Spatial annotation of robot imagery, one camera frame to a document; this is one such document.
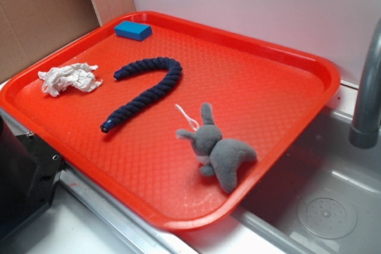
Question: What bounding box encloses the crumpled white paper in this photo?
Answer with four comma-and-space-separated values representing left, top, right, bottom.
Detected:
38, 63, 103, 97

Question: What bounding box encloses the red plastic tray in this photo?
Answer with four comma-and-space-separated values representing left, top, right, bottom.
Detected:
1, 12, 340, 231

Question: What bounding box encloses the grey plush bunny toy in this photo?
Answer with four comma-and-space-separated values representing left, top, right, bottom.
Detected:
176, 103, 257, 194

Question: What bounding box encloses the blue rectangular block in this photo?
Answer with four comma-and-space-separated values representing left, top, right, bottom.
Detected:
114, 21, 152, 41

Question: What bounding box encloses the grey toy sink basin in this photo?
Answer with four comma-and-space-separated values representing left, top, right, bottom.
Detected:
182, 109, 380, 253

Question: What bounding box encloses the round sink drain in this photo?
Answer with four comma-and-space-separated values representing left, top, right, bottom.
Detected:
297, 191, 357, 240

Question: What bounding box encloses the grey metal faucet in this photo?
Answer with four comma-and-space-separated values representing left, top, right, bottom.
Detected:
349, 22, 380, 149

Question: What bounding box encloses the brown cardboard panel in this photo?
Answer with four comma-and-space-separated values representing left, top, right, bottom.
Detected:
1, 0, 135, 82

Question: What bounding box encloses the dark blue twisted rope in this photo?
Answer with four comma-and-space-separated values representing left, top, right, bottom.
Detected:
99, 57, 183, 134

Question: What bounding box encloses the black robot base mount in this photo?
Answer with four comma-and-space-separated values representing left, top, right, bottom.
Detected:
1, 119, 63, 241

